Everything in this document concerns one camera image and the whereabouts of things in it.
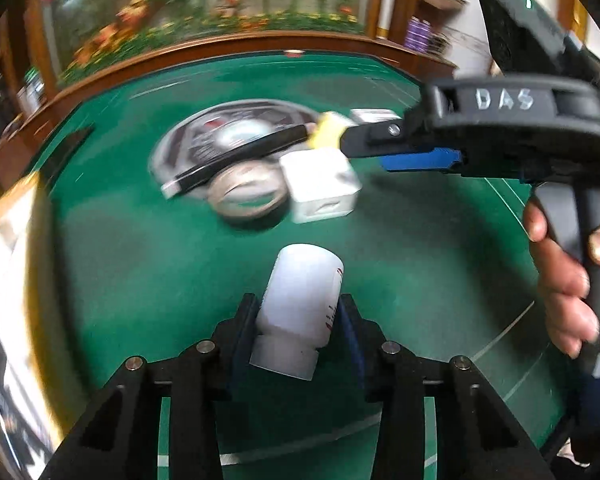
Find wooden side cabinet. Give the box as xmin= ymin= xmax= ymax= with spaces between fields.
xmin=379 ymin=0 xmax=462 ymax=82

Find floral wall mural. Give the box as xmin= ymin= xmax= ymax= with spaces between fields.
xmin=54 ymin=0 xmax=372 ymax=83

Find black flat phone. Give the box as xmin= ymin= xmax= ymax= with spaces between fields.
xmin=44 ymin=126 xmax=97 ymax=177

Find flat white barcode box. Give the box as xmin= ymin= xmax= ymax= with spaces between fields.
xmin=349 ymin=108 xmax=397 ymax=124

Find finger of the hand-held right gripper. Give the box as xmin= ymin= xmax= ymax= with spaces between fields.
xmin=340 ymin=110 xmax=432 ymax=158
xmin=379 ymin=148 xmax=464 ymax=172

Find person's blue jeans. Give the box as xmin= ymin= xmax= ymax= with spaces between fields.
xmin=544 ymin=374 xmax=600 ymax=467

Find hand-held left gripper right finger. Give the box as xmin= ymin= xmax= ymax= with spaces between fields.
xmin=337 ymin=293 xmax=556 ymax=480

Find white square box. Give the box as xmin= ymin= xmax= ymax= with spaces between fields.
xmin=279 ymin=149 xmax=363 ymax=225

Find person's right hand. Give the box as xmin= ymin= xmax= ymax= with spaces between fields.
xmin=522 ymin=199 xmax=600 ymax=359

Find purple package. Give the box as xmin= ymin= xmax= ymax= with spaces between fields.
xmin=404 ymin=16 xmax=432 ymax=52

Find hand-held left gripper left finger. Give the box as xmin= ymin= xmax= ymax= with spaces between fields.
xmin=40 ymin=292 xmax=259 ymax=480

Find mahjong table control panel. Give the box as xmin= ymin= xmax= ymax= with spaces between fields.
xmin=149 ymin=99 xmax=322 ymax=192

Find white plastic medicine bottle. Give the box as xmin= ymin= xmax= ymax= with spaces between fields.
xmin=249 ymin=243 xmax=344 ymax=381

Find tape roll with brown core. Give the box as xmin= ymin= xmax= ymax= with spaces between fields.
xmin=206 ymin=161 xmax=292 ymax=225

